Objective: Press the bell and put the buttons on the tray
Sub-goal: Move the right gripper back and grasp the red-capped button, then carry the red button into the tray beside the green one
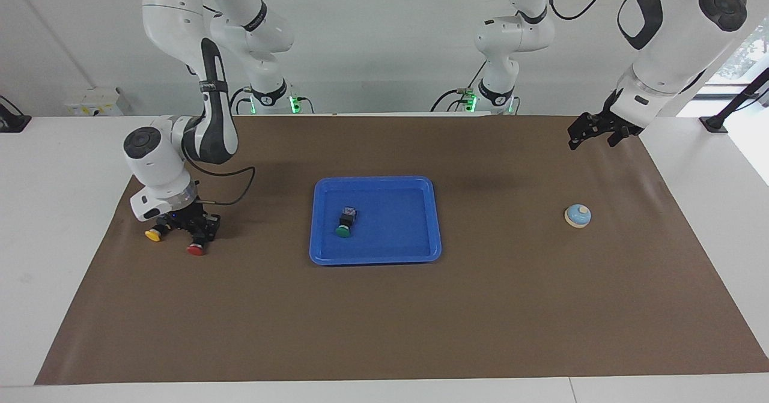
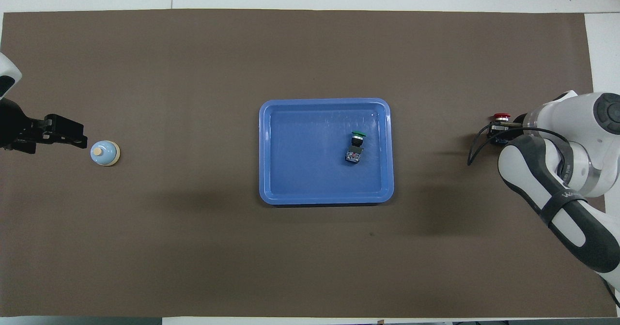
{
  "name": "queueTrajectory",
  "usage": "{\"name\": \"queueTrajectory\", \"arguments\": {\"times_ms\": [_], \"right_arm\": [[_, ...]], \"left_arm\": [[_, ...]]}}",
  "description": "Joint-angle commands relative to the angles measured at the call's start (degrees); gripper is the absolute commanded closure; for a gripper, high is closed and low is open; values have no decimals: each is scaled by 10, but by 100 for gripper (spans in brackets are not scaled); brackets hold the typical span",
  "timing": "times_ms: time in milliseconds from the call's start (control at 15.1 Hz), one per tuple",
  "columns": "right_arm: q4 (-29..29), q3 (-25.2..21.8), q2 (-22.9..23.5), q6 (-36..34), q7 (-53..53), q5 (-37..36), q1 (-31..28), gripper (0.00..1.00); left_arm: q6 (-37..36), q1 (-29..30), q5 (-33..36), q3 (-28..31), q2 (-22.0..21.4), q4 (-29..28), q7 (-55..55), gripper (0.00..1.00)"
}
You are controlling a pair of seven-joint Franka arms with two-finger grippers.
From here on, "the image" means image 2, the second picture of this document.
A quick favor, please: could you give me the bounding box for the red push button switch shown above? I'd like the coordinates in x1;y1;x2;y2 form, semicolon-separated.
490;113;512;145

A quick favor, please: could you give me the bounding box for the blue plastic tray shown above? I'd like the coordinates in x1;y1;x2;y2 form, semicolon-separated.
258;98;395;206

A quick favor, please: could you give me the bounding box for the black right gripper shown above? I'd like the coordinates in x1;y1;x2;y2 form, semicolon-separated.
488;120;526;144

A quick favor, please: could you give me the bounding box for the light blue desk bell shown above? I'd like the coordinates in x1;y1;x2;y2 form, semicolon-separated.
90;141;121;167

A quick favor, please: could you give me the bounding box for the brown table mat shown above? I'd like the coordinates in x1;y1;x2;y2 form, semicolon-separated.
0;9;618;318

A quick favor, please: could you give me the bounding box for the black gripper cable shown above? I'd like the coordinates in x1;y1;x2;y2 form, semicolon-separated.
467;124;574;178

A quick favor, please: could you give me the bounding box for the green push button switch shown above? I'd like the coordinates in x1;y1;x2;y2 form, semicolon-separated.
345;131;367;165

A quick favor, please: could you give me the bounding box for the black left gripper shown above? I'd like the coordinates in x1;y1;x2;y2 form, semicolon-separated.
0;98;88;154

